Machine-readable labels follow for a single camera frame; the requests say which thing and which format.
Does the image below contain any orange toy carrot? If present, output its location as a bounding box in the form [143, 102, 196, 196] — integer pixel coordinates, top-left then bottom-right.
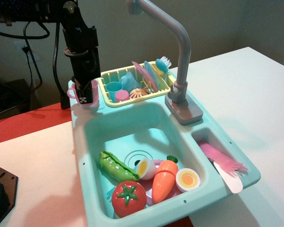
[151, 155, 179, 204]

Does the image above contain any green toy pea pod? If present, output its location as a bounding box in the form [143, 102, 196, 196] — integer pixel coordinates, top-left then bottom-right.
[99, 151, 140, 183]

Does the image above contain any pink toy fork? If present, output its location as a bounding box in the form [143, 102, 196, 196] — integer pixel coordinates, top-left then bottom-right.
[198, 141, 248, 177]

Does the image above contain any right toy egg half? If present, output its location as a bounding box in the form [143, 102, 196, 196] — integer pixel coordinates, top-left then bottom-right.
[176, 168, 201, 192]

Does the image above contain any pink plastic cup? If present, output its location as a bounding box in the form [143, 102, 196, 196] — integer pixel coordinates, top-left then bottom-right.
[67, 79, 99, 108]

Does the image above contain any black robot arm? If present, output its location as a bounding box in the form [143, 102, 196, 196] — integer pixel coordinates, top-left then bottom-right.
[0, 0, 100, 105]

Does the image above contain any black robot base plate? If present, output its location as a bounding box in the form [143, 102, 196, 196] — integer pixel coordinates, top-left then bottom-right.
[0, 167, 18, 223]

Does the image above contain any pink plate in rack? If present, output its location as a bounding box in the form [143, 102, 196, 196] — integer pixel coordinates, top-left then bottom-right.
[132, 61, 158, 92]

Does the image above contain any light blue cup in rack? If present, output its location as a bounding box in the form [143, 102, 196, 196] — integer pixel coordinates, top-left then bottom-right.
[119, 72, 141, 93]

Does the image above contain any white wall outlet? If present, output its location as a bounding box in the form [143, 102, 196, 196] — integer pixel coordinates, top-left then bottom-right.
[14, 40, 40, 63]

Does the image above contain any left toy egg half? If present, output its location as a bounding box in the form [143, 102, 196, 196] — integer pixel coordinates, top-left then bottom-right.
[136, 157, 157, 180]

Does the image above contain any mint green toy sink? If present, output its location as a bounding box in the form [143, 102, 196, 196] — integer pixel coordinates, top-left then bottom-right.
[71, 66, 261, 227]

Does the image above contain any black flexible cable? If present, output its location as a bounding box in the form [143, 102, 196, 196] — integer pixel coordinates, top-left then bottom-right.
[52, 22, 71, 110]

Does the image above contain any white toy knife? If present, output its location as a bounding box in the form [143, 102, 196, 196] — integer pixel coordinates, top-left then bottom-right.
[213, 162, 243, 194]

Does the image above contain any red toy tomato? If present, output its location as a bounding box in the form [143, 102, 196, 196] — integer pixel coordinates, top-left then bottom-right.
[112, 181, 147, 218]

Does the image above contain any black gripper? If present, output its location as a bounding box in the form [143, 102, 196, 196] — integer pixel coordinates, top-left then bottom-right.
[64, 47, 101, 104]

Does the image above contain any toy onion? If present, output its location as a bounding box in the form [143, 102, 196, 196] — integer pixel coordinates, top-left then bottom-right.
[129, 88, 150, 99]

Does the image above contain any pink cup in rack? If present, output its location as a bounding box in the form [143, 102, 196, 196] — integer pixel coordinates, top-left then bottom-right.
[115, 89, 129, 103]

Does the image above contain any blue dish brush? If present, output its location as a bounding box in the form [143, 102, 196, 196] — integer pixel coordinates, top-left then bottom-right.
[155, 56, 172, 82]

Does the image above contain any blue plate in rack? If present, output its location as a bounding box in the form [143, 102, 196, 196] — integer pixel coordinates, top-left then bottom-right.
[144, 61, 159, 92]

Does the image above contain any toy egg half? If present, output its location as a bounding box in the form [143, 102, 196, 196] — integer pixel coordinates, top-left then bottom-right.
[176, 168, 201, 192]
[136, 157, 157, 180]

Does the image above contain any yellow dish rack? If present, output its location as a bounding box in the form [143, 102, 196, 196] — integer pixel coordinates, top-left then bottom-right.
[98, 61, 176, 107]

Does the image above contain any grey toy faucet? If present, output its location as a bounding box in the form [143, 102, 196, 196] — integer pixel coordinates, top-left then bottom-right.
[126, 0, 203, 125]

